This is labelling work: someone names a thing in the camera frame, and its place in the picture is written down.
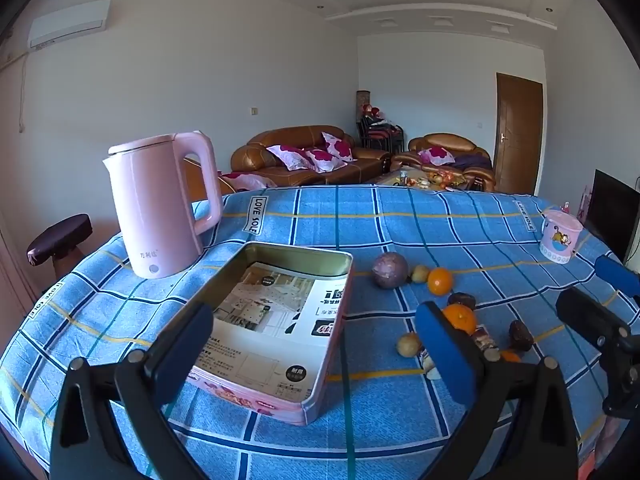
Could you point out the brown leather sofa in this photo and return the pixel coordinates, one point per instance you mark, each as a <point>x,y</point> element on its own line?
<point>300,135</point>

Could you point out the dark brown water chestnut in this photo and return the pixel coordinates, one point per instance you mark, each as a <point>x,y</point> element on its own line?
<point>521,335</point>
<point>461,299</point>

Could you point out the orange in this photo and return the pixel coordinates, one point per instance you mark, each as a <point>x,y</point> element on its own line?
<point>440,281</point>
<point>511,356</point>
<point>461,319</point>

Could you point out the pink electric kettle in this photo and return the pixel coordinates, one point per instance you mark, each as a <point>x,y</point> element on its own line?
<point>150,200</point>

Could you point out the purple blanket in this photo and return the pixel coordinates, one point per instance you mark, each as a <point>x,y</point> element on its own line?
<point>472,161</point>

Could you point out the large purple passion fruit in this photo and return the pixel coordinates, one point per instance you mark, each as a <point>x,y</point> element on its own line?
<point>392,270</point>

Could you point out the red artificial flowers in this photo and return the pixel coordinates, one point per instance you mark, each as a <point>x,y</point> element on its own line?
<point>371,108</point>

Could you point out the white air conditioner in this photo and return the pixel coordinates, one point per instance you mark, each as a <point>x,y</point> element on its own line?
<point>67,25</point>

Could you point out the small yellowish fruit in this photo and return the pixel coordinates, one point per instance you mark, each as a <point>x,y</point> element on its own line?
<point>420,274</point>
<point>407,345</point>

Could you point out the tall patterned vase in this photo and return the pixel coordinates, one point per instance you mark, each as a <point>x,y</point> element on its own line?
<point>362,99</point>

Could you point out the dark brown padded stool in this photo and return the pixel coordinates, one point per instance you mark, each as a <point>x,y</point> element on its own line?
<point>60,235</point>

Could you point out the pile of colourful snacks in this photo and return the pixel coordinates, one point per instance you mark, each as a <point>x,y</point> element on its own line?
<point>440,178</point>

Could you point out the pink tin box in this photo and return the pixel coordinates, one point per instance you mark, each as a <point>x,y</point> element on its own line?
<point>240,395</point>

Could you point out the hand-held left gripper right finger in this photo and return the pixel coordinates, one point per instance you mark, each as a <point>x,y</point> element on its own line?
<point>445,350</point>

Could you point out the blue checked tablecloth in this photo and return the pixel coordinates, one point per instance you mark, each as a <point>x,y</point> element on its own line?
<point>350,220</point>

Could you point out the black television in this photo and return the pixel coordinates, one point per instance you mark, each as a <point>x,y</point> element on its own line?
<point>610,210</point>

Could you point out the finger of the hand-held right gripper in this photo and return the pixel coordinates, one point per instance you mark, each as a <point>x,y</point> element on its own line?
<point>590,315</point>
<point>617,275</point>

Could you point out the pink cartoon cup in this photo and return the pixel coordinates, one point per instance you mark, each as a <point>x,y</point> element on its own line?
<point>560,240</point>

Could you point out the white and magenta pillow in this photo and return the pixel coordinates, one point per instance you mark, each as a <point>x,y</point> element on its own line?
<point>287,156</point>
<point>435,154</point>
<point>324,159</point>
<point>250,180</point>
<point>340,145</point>

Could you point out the brown leather armchair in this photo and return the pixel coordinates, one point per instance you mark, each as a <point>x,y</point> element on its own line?
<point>450,142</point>
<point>195,180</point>

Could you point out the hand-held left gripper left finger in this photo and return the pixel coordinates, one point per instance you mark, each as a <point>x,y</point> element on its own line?
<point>192,340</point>

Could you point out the pink upright box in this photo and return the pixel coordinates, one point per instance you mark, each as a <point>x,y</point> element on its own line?
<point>585,205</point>

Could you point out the brown wooden door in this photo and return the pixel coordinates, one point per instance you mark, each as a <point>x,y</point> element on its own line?
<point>520,130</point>

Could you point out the coffee table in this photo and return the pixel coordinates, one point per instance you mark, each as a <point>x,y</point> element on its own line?
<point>390,179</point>

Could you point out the stack of dark chairs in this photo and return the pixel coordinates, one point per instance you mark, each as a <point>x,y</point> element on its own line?
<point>377,132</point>

